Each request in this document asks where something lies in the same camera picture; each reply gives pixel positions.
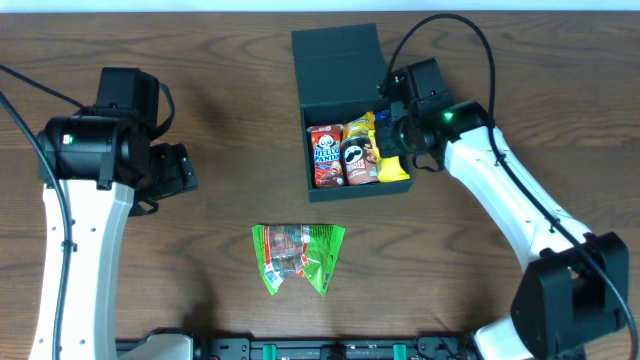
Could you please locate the black aluminium mounting rail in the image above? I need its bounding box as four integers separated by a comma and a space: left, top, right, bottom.
114, 335, 481, 360

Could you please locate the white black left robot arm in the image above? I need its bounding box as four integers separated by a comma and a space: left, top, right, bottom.
29, 115, 197, 359

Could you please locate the yellow snack packet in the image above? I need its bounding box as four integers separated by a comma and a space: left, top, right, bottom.
368, 130, 410, 183

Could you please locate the red Hello Panda snack box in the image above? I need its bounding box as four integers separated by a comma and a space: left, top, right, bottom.
306, 124, 345, 188

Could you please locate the small red Pringles can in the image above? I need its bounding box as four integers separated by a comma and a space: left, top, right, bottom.
341, 136, 379, 186

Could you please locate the blue cookie roll packet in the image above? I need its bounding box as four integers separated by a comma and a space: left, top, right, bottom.
374, 110, 391, 122

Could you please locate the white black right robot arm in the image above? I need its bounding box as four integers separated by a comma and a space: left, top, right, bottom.
374, 101, 639, 359

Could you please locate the dark green gift box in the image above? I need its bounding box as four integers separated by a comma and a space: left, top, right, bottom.
291, 23, 413, 202

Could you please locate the green candy bag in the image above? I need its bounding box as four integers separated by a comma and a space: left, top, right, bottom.
252, 224, 345, 296

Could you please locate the orange Lemond biscuit packet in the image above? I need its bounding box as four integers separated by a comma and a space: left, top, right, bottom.
343, 111, 375, 141

